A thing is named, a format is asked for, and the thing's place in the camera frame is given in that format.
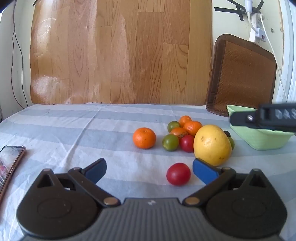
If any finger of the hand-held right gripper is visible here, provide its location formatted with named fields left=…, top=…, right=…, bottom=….
left=229, top=108, right=260, bottom=128

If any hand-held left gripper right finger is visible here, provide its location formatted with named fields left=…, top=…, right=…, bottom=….
left=183, top=158, right=271, bottom=207

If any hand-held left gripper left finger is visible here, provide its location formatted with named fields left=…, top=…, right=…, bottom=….
left=30, top=159, right=121, bottom=208

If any red tomato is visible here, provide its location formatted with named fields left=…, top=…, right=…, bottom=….
left=166, top=163, right=191, bottom=186
left=179, top=135, right=195, bottom=153

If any light green plastic basin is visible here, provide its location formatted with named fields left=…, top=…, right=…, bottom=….
left=227, top=105, right=295, bottom=151

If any yellow grapefruit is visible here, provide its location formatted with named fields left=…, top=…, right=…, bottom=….
left=193, top=124, right=232, bottom=166

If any large orange mandarin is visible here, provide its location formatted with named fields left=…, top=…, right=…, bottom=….
left=133, top=127, right=157, bottom=149

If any striped bed sheet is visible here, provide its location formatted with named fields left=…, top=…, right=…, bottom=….
left=0, top=103, right=296, bottom=241

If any brown woven seat mat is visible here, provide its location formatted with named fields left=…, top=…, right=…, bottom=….
left=206, top=34, right=277, bottom=117

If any spotted orange mandarin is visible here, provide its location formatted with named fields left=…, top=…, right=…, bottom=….
left=170, top=127, right=188, bottom=138

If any white charger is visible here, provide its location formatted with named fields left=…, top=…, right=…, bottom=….
left=249, top=28, right=266, bottom=44

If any smartphone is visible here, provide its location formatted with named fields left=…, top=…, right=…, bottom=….
left=0, top=145, right=27, bottom=207

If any white power strip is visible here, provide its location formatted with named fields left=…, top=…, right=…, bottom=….
left=251, top=13, right=265, bottom=30

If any wood-grain sheet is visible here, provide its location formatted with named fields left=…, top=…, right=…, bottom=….
left=30, top=0, right=213, bottom=105

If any white cable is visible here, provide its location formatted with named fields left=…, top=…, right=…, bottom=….
left=259, top=14, right=290, bottom=102

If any white window frame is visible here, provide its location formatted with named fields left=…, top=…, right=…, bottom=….
left=279, top=0, right=296, bottom=102

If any thin black cable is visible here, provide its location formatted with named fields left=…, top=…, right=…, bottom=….
left=10, top=0, right=26, bottom=109

